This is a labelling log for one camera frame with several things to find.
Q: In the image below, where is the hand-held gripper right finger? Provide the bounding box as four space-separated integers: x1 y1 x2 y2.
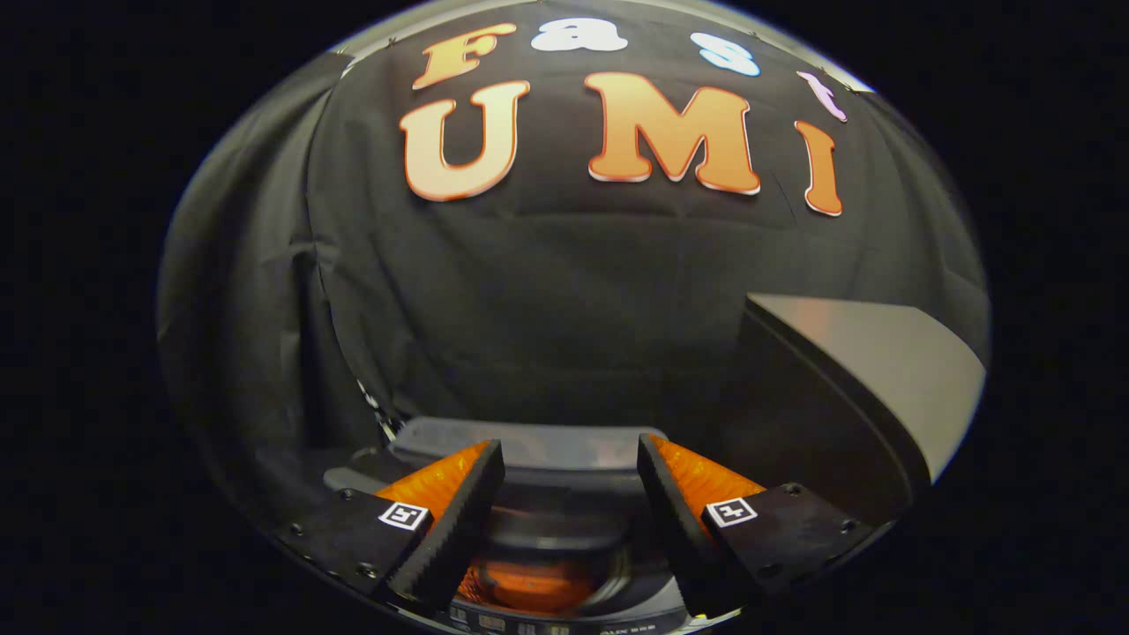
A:
636 432 879 620

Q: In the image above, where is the yellow polo shirt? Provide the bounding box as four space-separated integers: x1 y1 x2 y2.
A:
459 556 623 616

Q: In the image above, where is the black and white striped cord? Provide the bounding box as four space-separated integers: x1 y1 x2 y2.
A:
355 377 395 439

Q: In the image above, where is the black backdrop cloth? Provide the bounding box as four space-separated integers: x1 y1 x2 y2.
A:
157 0 989 548

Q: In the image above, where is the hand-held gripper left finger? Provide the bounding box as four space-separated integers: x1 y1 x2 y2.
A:
278 439 506 612

